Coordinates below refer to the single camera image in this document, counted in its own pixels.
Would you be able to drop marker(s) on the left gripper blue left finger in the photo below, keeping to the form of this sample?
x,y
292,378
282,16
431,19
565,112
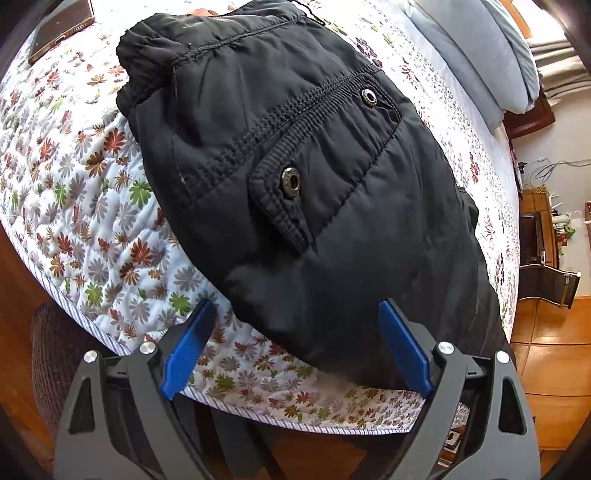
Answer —
x,y
181,347

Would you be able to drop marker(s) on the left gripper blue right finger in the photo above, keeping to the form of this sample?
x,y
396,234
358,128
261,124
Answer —
x,y
411,346

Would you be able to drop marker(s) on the black padded pants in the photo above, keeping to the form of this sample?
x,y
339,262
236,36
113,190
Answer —
x,y
301,182

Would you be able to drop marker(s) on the brown ribbed stool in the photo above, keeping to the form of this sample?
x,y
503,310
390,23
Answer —
x,y
58,346

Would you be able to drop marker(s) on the floral quilted bedspread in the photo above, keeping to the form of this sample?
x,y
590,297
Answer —
x,y
78,209

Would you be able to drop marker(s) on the wooden desk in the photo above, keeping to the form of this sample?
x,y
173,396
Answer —
x,y
536,200

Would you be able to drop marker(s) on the dark wooden headboard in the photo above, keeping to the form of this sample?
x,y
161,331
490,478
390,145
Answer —
x,y
536,119

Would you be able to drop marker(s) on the grey striped curtain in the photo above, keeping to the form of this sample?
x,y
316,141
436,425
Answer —
x,y
561,70

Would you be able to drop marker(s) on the brown smartphone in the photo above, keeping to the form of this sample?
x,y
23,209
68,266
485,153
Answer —
x,y
61,22

